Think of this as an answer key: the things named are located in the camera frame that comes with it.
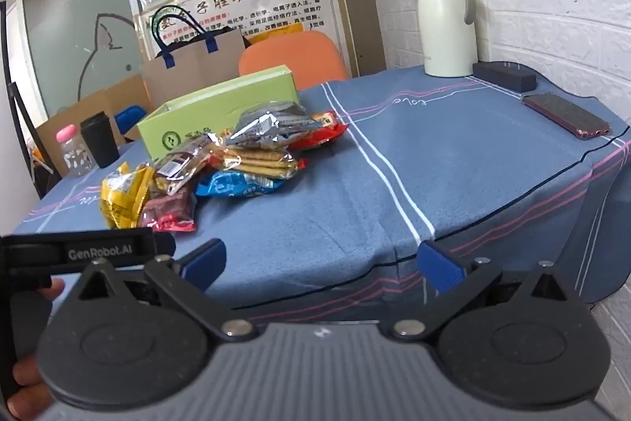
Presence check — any blue striped tablecloth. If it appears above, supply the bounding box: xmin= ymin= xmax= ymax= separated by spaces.
xmin=10 ymin=63 xmax=631 ymax=328

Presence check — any frosted glass panel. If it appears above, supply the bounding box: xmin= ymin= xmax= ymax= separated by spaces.
xmin=22 ymin=0 xmax=149 ymax=116

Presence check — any white thermos jug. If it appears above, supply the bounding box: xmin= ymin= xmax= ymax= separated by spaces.
xmin=418 ymin=0 xmax=478 ymax=78

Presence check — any green cardboard box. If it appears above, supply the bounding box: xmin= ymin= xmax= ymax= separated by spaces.
xmin=136 ymin=65 xmax=301 ymax=163

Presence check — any clear cracker packet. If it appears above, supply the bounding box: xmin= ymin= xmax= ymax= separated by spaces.
xmin=207 ymin=140 xmax=309 ymax=180

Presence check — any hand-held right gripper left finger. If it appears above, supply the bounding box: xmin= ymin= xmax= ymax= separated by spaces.
xmin=74 ymin=238 xmax=259 ymax=343

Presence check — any blue chair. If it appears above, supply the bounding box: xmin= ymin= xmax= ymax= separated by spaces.
xmin=114 ymin=104 xmax=155 ymax=138

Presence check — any brown paper bag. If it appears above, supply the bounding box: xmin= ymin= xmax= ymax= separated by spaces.
xmin=140 ymin=5 xmax=247 ymax=109

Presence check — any silver snack packet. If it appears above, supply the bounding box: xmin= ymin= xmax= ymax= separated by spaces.
xmin=231 ymin=100 xmax=321 ymax=150

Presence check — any black metal stand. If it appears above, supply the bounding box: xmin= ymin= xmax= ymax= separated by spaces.
xmin=0 ymin=0 xmax=50 ymax=200

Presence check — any clear bottle with pink lid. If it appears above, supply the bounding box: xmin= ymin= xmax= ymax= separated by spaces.
xmin=56 ymin=124 xmax=95 ymax=178

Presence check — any clear brown snack packet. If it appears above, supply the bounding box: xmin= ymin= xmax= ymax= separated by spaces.
xmin=155 ymin=140 xmax=218 ymax=197

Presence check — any yellow snack packet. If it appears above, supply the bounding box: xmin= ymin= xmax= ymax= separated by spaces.
xmin=100 ymin=162 xmax=157 ymax=229

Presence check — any blue snack packet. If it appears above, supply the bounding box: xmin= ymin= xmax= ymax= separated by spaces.
xmin=194 ymin=169 xmax=287 ymax=200

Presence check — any brown cardboard box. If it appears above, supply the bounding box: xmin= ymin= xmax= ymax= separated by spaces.
xmin=34 ymin=73 xmax=153 ymax=178

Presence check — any orange chair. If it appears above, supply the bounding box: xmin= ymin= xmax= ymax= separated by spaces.
xmin=238 ymin=31 xmax=348 ymax=91

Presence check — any smartphone in pink case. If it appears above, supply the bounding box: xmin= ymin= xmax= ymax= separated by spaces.
xmin=523 ymin=93 xmax=613 ymax=140

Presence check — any person's left hand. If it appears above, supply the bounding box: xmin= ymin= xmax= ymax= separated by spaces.
xmin=10 ymin=278 xmax=66 ymax=421

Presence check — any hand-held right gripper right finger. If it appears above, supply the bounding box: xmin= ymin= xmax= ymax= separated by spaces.
xmin=379 ymin=240 xmax=582 ymax=343

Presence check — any black case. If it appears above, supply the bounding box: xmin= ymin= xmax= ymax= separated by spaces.
xmin=472 ymin=61 xmax=537 ymax=94

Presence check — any dark red snack packet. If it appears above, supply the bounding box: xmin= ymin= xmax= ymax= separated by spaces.
xmin=140 ymin=187 xmax=198 ymax=233

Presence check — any black cup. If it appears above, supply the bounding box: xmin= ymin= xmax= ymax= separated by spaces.
xmin=80 ymin=111 xmax=120 ymax=168

